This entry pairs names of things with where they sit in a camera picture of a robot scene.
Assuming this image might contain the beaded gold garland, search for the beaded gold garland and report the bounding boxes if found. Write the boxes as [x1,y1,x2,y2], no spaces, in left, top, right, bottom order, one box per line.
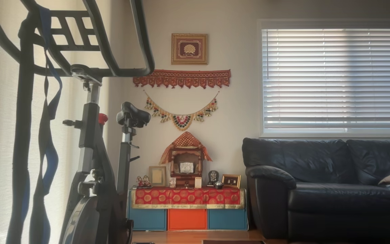
[143,90,220,131]

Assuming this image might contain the wooden shrine with canopy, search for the wooden shrine with canopy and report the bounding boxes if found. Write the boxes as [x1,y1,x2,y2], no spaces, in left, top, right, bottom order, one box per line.
[159,131,213,188]

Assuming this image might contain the dark idol statue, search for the dark idol statue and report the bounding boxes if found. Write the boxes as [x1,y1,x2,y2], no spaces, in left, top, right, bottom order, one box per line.
[207,170,219,187]

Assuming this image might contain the red and gold cloth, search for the red and gold cloth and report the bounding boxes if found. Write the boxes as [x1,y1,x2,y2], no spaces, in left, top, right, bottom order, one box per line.
[131,187,245,209]

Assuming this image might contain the pair of small figurines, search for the pair of small figurines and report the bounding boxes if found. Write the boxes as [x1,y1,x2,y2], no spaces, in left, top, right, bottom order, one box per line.
[136,175,152,188]

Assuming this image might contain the blue storage bin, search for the blue storage bin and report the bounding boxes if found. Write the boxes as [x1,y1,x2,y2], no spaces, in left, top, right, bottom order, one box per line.
[209,208,247,231]

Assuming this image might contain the black exercise bike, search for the black exercise bike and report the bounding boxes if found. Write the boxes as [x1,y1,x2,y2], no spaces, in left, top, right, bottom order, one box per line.
[0,0,155,244]

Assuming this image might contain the dark rug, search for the dark rug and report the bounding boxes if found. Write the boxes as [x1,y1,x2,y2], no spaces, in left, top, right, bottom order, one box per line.
[202,240,266,244]

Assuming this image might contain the black leather sofa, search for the black leather sofa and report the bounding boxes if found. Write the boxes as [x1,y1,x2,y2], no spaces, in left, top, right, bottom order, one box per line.
[242,137,390,242]

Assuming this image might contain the white window blinds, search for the white window blinds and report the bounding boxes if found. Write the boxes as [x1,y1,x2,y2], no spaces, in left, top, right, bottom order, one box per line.
[259,19,390,138]

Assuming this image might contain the red embroidered wall hanging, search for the red embroidered wall hanging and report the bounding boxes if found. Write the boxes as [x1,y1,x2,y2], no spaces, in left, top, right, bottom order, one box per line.
[133,69,231,89]

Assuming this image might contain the pale picture frame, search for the pale picture frame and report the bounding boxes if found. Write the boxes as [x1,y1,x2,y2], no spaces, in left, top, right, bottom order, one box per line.
[148,166,167,187]

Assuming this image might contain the small gold picture frame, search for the small gold picture frame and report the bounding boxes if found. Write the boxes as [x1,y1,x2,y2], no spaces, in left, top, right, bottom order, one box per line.
[222,174,242,189]

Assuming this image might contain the gold framed wall picture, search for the gold framed wall picture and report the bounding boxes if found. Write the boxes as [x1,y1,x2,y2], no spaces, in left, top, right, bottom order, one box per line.
[171,33,209,65]

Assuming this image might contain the blue and black strap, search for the blue and black strap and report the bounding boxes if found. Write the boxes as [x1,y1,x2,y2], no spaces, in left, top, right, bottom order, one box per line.
[29,5,63,244]

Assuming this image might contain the black hanging strap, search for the black hanging strap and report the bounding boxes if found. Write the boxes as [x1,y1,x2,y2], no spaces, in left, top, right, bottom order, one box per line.
[5,14,36,244]

